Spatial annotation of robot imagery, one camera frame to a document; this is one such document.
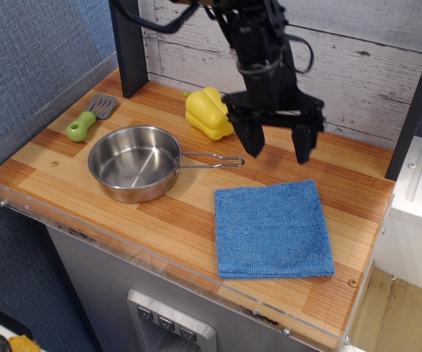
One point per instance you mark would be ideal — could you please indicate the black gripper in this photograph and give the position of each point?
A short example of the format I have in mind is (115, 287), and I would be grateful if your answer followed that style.
(273, 97)

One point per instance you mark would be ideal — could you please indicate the blue microfiber cloth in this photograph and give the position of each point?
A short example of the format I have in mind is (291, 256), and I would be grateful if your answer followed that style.
(272, 232)

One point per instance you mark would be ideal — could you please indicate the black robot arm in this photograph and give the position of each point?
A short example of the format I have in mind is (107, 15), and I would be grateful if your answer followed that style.
(255, 30)

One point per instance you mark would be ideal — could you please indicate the yellow toy bell pepper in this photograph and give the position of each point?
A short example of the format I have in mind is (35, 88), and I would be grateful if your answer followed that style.
(205, 111)

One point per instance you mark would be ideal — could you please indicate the stainless steel pan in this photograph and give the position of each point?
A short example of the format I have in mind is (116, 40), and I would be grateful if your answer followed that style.
(138, 164)

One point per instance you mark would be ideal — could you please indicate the white ridged side appliance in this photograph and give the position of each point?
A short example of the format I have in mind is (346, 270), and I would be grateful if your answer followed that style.
(398, 250)

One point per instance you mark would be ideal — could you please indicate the grey cabinet with button panel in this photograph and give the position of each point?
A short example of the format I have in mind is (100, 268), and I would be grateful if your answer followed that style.
(131, 308)

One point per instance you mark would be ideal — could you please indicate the yellow object bottom left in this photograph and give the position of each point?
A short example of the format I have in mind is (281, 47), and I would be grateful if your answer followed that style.
(23, 344)

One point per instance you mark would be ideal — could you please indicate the dark grey right post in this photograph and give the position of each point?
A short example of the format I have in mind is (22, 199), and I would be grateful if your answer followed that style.
(407, 133)

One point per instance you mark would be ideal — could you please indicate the dark grey post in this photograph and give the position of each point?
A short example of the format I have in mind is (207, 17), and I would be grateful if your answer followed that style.
(129, 44)
(407, 133)

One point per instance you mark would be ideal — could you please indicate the dark grey left post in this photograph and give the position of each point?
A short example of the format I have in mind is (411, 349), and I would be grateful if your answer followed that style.
(129, 44)

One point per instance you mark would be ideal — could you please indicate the green handled grey spatula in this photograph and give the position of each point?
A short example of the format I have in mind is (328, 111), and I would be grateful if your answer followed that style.
(100, 107)

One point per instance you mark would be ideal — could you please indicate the clear acrylic guard rail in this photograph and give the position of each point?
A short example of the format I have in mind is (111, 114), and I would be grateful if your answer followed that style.
(45, 176)

